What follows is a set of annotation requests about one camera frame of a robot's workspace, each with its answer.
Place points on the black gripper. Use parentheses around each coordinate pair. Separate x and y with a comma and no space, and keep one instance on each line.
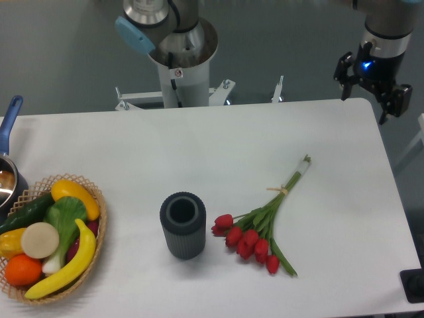
(378,76)

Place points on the red tulip bouquet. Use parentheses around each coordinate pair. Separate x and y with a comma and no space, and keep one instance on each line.
(252,234)

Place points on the silver robot arm with gripper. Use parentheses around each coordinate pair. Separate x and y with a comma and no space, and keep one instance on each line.
(388,26)

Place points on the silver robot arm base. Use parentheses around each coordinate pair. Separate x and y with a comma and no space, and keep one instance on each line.
(178,41)

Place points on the black device at table edge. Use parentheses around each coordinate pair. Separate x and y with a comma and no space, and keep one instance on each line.
(412,282)

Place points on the dark grey ribbed vase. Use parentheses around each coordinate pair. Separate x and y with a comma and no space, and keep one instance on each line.
(183,220)

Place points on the dark red vegetable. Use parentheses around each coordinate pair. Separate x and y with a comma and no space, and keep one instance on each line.
(93,226)

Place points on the yellow squash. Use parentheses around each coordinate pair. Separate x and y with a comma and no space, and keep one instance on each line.
(67,188)

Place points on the yellow banana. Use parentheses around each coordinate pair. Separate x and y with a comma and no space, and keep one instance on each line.
(78,264)

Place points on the green bok choy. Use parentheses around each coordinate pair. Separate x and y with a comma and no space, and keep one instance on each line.
(62,216)

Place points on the woven wicker basket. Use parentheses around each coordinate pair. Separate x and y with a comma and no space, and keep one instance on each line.
(38,189)

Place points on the green cucumber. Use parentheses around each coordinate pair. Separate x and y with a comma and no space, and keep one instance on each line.
(33,212)

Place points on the beige round disc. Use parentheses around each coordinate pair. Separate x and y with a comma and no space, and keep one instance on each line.
(39,240)

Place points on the small yellow pepper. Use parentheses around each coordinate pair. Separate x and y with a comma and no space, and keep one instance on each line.
(11,243)

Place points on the orange fruit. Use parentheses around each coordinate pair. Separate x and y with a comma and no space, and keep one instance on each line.
(23,270)

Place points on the white frame at right edge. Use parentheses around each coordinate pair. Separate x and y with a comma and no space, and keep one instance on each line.
(412,149)

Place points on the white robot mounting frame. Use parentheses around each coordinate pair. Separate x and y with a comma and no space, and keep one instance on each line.
(217,96)

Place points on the blue handled saucepan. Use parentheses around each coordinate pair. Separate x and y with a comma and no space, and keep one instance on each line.
(12,182)

